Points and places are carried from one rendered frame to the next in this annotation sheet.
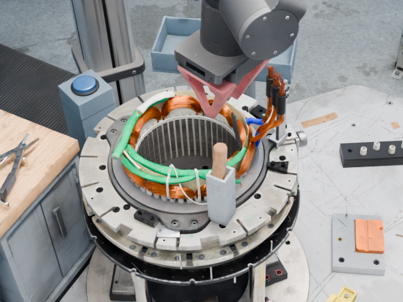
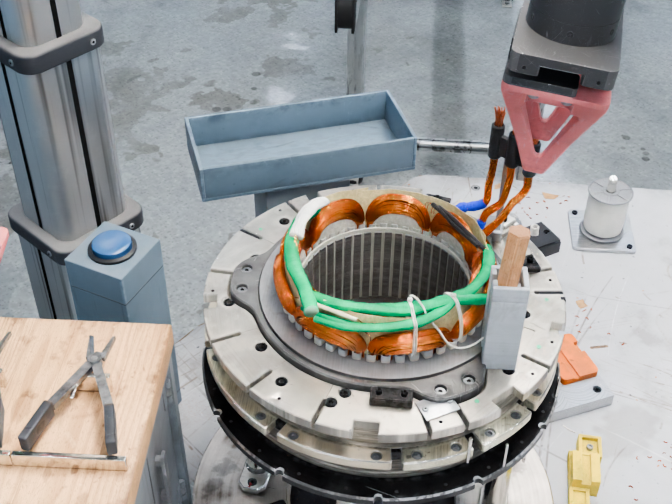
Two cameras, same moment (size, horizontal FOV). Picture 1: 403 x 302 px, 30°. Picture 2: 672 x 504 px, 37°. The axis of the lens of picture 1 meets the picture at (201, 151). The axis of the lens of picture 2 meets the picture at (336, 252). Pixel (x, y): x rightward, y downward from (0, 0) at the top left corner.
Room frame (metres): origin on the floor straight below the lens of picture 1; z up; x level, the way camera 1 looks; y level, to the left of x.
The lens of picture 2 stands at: (0.21, 0.37, 1.70)
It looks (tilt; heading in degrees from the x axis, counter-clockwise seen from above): 41 degrees down; 331
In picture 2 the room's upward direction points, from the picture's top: 1 degrees clockwise
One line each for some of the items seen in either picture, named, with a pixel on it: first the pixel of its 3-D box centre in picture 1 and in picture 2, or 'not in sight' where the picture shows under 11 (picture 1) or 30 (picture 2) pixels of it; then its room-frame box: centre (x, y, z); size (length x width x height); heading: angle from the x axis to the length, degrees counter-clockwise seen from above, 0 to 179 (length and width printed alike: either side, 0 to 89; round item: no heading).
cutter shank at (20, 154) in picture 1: (17, 160); (102, 383); (0.78, 0.27, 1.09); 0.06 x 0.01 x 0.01; 173
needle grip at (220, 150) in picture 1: (219, 163); (512, 261); (0.64, -0.02, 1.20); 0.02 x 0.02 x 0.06
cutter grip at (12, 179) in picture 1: (7, 186); (110, 428); (0.73, 0.28, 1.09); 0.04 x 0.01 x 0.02; 163
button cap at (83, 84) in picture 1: (84, 83); (111, 243); (1.00, 0.20, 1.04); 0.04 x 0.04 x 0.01
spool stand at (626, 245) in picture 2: not in sight; (607, 205); (1.00, -0.51, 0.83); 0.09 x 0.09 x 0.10; 56
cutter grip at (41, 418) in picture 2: not in sight; (36, 425); (0.76, 0.33, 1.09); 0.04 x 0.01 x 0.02; 133
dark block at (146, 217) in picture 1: (146, 217); (391, 395); (0.64, 0.08, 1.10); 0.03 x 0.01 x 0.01; 56
